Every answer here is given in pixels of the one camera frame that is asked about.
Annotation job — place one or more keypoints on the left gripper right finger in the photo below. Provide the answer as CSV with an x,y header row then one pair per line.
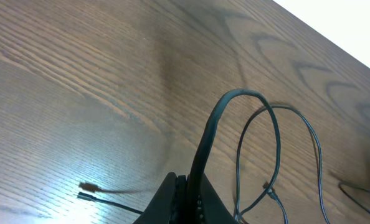
x,y
210,208

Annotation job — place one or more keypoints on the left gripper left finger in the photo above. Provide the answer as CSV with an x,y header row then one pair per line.
x,y
167,205

